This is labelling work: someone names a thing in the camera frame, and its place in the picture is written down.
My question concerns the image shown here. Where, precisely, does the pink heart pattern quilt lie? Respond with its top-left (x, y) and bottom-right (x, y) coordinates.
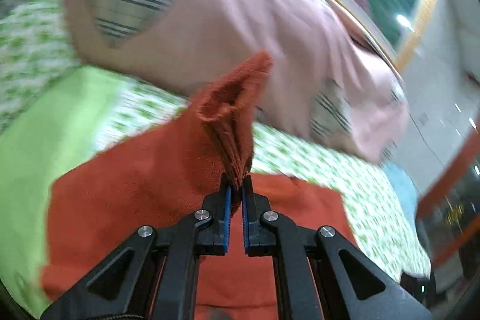
top-left (65, 0), bottom-right (409, 163)

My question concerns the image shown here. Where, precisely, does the green checkered bed sheet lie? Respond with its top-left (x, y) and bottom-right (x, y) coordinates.
top-left (1, 0), bottom-right (431, 317)

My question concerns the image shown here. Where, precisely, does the light blue cloth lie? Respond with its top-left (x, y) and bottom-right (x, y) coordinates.
top-left (382, 162), bottom-right (418, 219)

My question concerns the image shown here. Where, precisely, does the orange knitted sweater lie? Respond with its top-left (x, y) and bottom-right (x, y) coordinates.
top-left (41, 52), bottom-right (356, 319)

